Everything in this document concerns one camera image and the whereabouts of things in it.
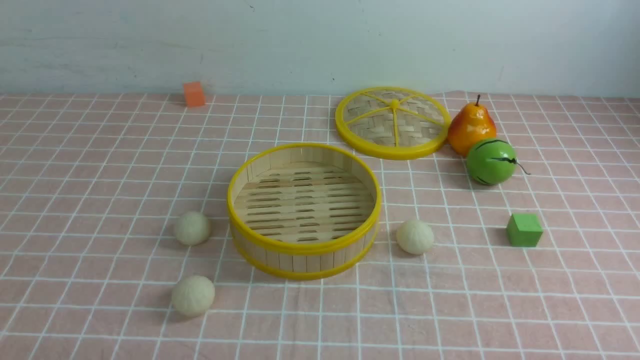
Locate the yellow-rimmed bamboo steamer tray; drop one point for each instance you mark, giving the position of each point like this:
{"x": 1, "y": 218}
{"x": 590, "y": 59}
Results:
{"x": 304, "y": 211}

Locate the pink checkered tablecloth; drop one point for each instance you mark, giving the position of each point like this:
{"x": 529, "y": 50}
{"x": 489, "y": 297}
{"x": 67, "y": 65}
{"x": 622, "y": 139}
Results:
{"x": 92, "y": 186}

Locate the orange toy pear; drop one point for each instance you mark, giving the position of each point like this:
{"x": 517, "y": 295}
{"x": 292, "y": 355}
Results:
{"x": 470, "y": 126}

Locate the yellow-rimmed bamboo steamer lid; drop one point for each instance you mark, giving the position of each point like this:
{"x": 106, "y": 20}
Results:
{"x": 392, "y": 123}

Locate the green toy watermelon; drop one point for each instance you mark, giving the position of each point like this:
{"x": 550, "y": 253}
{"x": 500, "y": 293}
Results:
{"x": 492, "y": 161}

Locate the white steamed bun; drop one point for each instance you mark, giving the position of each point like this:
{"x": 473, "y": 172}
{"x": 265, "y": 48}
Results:
{"x": 415, "y": 237}
{"x": 192, "y": 228}
{"x": 193, "y": 295}

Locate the orange cube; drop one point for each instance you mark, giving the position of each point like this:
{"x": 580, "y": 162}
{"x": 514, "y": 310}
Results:
{"x": 194, "y": 94}

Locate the green cube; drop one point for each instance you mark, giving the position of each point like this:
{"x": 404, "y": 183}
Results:
{"x": 524, "y": 230}

